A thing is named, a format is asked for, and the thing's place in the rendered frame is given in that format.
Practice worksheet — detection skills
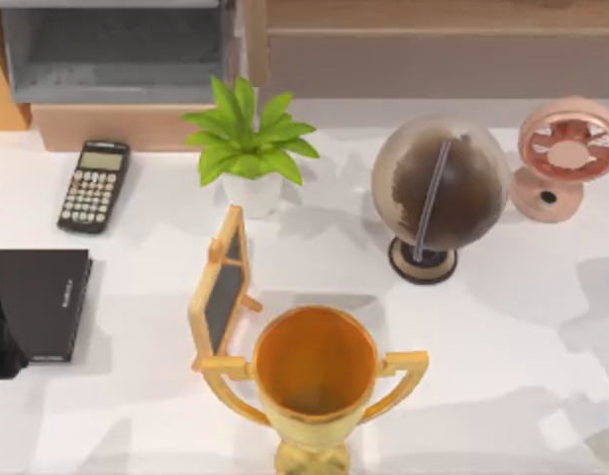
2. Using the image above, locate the pink desk fan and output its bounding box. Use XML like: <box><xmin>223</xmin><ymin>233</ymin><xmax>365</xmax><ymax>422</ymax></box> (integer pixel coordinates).
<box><xmin>509</xmin><ymin>95</ymin><xmax>609</xmax><ymax>223</ymax></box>

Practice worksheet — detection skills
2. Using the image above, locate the orange wooden cupboard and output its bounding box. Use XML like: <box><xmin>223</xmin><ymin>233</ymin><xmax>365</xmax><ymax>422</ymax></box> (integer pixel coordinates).
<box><xmin>0</xmin><ymin>8</ymin><xmax>34</xmax><ymax>133</ymax></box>

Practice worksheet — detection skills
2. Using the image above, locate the wooden open shelf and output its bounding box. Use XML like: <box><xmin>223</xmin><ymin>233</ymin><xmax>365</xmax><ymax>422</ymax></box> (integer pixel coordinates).
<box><xmin>243</xmin><ymin>0</ymin><xmax>609</xmax><ymax>101</ymax></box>

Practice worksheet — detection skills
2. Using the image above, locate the black calculator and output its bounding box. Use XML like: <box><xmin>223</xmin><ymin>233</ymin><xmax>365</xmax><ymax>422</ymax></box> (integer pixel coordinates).
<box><xmin>55</xmin><ymin>140</ymin><xmax>132</xmax><ymax>236</ymax></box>

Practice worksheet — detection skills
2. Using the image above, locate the brown globe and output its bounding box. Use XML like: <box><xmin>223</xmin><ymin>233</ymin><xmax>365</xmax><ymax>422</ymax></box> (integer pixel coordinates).
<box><xmin>370</xmin><ymin>113</ymin><xmax>513</xmax><ymax>286</ymax></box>

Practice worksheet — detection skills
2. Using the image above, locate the black book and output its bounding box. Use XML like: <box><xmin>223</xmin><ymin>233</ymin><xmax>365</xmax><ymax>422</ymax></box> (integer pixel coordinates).
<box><xmin>0</xmin><ymin>248</ymin><xmax>94</xmax><ymax>365</ymax></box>

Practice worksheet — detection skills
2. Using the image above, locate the grey pierced drawer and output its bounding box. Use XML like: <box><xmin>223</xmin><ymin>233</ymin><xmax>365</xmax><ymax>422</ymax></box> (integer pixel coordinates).
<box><xmin>0</xmin><ymin>0</ymin><xmax>237</xmax><ymax>105</ymax></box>

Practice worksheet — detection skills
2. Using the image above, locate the gold trophy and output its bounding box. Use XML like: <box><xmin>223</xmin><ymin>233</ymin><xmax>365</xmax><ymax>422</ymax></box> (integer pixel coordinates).
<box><xmin>199</xmin><ymin>305</ymin><xmax>431</xmax><ymax>475</ymax></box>

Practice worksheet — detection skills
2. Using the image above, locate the green plant in white pot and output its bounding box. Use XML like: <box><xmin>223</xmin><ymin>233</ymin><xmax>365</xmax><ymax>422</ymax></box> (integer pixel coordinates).
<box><xmin>179</xmin><ymin>74</ymin><xmax>321</xmax><ymax>220</ymax></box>

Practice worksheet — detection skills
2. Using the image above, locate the wooden framed blackboard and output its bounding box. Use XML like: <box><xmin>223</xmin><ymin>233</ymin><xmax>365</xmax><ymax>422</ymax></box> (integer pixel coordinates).
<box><xmin>188</xmin><ymin>205</ymin><xmax>264</xmax><ymax>372</ymax></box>

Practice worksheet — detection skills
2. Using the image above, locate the pale wooden drawer front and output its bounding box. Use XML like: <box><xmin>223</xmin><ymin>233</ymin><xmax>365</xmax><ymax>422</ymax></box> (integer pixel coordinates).
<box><xmin>30</xmin><ymin>102</ymin><xmax>227</xmax><ymax>152</ymax></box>

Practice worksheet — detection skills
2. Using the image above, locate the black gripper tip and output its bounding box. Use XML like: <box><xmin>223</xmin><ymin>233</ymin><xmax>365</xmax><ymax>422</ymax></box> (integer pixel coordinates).
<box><xmin>0</xmin><ymin>252</ymin><xmax>31</xmax><ymax>381</ymax></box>

